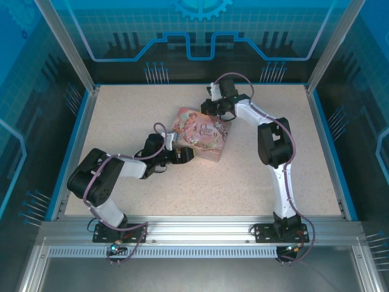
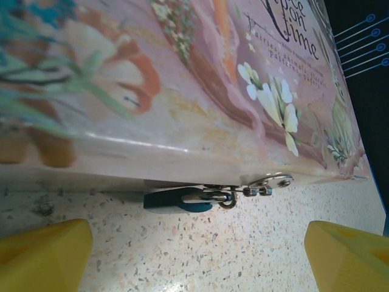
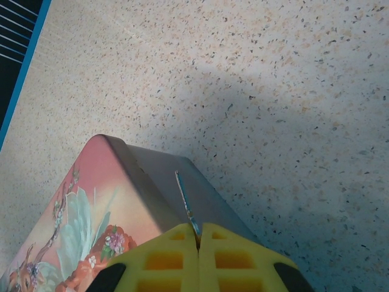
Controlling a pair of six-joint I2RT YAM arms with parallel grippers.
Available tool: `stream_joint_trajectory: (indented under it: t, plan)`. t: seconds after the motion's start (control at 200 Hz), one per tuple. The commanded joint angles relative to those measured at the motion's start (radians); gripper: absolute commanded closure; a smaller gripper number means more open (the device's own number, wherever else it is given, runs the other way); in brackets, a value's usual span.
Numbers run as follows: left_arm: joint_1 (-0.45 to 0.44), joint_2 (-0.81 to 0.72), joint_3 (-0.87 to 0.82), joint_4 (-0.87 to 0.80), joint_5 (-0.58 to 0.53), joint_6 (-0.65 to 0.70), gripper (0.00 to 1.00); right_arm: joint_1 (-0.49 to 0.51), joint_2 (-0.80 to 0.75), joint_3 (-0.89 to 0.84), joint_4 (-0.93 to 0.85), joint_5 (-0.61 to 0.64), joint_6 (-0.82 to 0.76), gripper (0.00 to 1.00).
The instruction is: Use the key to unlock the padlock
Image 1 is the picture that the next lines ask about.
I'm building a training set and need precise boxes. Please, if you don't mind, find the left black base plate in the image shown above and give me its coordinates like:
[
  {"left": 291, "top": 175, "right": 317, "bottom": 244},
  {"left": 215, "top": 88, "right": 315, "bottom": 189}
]
[{"left": 92, "top": 223, "right": 148, "bottom": 244}]

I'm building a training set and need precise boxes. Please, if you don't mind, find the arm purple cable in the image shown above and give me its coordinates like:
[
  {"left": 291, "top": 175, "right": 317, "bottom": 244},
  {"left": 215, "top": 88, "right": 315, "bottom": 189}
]
[
  {"left": 81, "top": 122, "right": 167, "bottom": 266},
  {"left": 214, "top": 72, "right": 317, "bottom": 265}
]

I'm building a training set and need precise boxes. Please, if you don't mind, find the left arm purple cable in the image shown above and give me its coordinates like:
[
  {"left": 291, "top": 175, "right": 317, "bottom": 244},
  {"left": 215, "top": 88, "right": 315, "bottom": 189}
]
[{"left": 81, "top": 122, "right": 167, "bottom": 266}]

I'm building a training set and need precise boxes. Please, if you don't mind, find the right power connector with led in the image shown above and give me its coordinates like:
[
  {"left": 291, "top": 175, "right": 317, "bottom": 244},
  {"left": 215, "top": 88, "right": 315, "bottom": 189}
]
[{"left": 284, "top": 242, "right": 305, "bottom": 253}]

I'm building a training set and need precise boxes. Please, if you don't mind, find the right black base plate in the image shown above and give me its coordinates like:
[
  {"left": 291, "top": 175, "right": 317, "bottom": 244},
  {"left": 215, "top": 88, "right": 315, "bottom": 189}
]
[{"left": 252, "top": 223, "right": 311, "bottom": 243}]

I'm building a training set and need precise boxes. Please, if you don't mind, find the grey metal tray panel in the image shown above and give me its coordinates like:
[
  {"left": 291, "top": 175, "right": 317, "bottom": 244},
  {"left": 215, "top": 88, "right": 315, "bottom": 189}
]
[{"left": 18, "top": 237, "right": 384, "bottom": 292}]

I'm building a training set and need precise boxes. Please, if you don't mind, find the aluminium frame post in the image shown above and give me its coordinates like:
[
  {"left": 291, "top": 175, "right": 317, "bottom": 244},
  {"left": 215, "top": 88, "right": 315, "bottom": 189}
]
[
  {"left": 33, "top": 0, "right": 102, "bottom": 94},
  {"left": 305, "top": 0, "right": 367, "bottom": 94}
]

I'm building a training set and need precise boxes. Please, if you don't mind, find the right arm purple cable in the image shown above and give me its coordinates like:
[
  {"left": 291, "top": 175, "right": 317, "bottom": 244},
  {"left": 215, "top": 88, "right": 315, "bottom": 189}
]
[{"left": 214, "top": 72, "right": 317, "bottom": 265}]

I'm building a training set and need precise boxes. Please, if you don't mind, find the slotted grey cable duct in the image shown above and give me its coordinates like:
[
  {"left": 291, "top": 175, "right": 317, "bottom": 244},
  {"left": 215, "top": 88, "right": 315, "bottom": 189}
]
[{"left": 47, "top": 246, "right": 279, "bottom": 259}]

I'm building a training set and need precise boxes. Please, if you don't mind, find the aluminium frame beam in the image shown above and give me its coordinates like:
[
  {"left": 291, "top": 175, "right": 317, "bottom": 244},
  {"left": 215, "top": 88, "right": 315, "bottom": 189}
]
[{"left": 38, "top": 215, "right": 363, "bottom": 245}]

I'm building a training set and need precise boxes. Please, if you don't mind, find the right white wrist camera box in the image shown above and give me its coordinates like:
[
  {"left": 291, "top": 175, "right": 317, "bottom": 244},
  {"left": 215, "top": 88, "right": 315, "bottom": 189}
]
[{"left": 206, "top": 82, "right": 222, "bottom": 103}]

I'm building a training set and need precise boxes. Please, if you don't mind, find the pink illustrated tin box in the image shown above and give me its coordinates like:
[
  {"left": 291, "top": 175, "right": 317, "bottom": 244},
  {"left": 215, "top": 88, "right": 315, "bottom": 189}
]
[{"left": 170, "top": 106, "right": 233, "bottom": 164}]

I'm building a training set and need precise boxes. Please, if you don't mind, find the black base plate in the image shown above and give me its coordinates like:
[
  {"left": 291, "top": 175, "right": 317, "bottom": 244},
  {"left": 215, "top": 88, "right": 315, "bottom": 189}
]
[
  {"left": 92, "top": 223, "right": 148, "bottom": 244},
  {"left": 252, "top": 223, "right": 311, "bottom": 243}
]

